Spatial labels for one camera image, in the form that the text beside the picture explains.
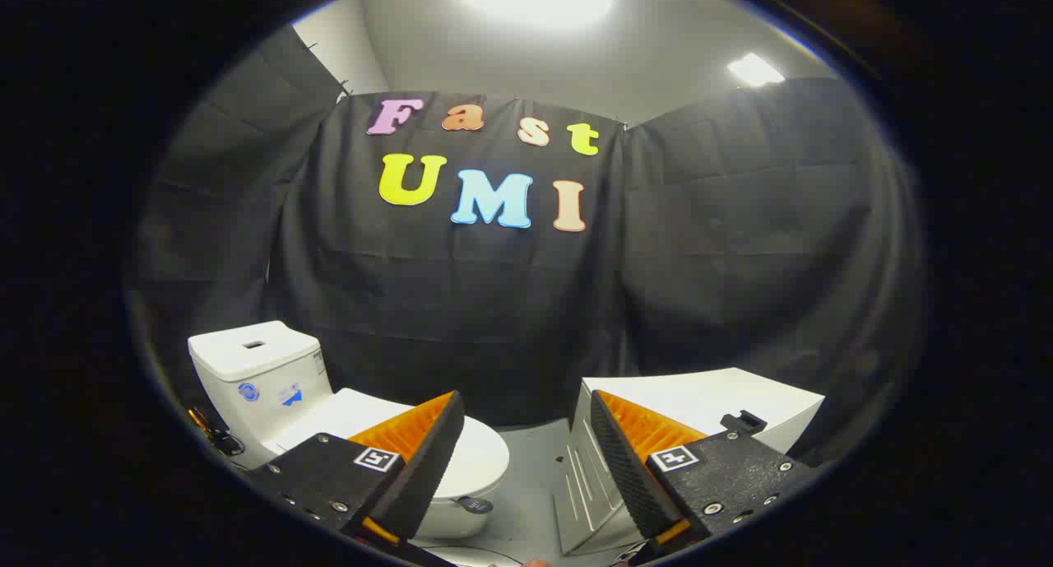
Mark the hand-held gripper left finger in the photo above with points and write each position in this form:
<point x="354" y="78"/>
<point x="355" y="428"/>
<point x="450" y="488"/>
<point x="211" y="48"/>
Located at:
<point x="428" y="460"/>

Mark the white toilet lid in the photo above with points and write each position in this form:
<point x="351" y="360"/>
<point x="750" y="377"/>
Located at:
<point x="481" y="460"/>

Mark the black backdrop cloth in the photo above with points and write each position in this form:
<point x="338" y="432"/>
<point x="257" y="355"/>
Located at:
<point x="494" y="304"/>

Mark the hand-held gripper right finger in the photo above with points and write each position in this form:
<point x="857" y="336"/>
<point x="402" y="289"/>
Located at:
<point x="629" y="468"/>

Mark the small ceiling light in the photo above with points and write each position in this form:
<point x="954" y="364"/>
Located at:
<point x="755" y="69"/>

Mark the white panelled cabinet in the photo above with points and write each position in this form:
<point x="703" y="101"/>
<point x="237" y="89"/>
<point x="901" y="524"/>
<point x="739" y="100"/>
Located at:
<point x="740" y="394"/>

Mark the white toilet body with tank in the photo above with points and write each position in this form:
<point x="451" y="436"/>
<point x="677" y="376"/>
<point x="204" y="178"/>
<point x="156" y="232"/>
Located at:
<point x="255" y="386"/>

